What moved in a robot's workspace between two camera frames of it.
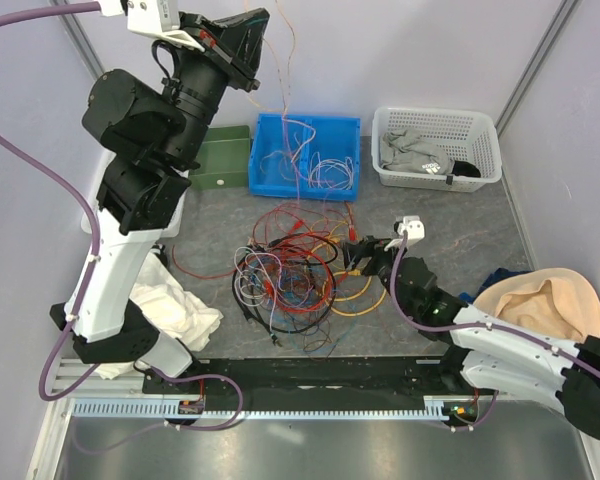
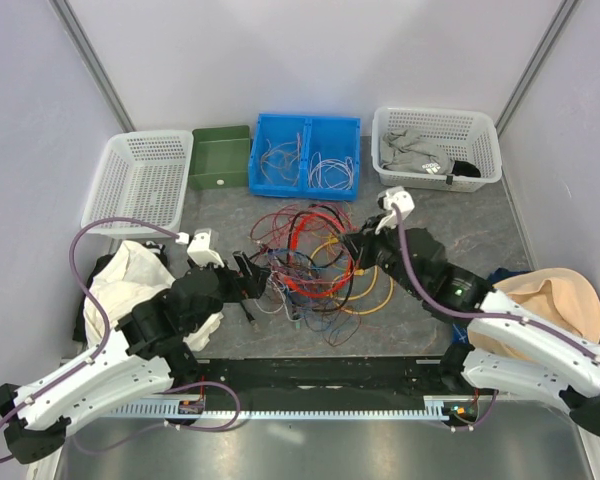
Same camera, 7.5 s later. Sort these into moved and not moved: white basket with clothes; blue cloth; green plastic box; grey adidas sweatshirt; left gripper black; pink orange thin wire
Moved: pink orange thin wire; left gripper black
Not moved: blue cloth; grey adidas sweatshirt; green plastic box; white basket with clothes
